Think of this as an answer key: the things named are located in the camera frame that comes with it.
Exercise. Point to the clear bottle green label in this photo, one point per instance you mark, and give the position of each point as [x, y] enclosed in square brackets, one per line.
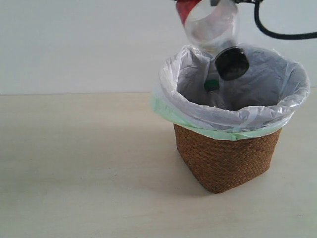
[215, 99]

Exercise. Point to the woven brown wicker bin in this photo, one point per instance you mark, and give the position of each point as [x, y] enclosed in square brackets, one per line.
[220, 165]

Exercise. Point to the translucent white bin liner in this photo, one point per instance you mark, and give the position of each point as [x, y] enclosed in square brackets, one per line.
[265, 97]

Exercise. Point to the clear bottle red label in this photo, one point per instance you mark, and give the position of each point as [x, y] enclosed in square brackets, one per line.
[212, 26]

